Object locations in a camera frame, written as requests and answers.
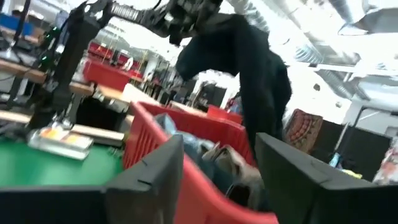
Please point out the red patterned cushion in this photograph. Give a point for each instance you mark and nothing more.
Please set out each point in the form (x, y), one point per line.
(303, 130)

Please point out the red plastic laundry basket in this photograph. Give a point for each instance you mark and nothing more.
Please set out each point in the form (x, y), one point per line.
(199, 199)

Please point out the small red bin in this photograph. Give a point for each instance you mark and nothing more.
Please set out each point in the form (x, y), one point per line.
(224, 114)

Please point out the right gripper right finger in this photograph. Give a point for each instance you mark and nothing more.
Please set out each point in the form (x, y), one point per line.
(311, 193)

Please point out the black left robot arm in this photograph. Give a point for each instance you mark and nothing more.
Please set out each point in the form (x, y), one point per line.
(77, 46)

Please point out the silver ceiling duct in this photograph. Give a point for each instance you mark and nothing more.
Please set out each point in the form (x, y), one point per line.
(335, 81)

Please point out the black partition panel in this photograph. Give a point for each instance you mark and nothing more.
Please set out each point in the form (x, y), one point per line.
(367, 149)

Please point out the orange label plastic package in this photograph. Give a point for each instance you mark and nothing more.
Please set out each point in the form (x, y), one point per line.
(60, 141)

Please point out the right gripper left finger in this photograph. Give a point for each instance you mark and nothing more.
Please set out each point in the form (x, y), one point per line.
(146, 186)

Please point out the beige trousers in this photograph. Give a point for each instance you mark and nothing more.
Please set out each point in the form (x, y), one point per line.
(233, 161)

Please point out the red plastic bin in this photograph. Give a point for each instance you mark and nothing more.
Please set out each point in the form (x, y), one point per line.
(105, 76)

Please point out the dark blue jeans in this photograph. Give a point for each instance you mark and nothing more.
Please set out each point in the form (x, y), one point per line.
(258, 77)

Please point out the light wooden table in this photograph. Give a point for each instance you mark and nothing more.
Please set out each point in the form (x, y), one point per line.
(112, 91)

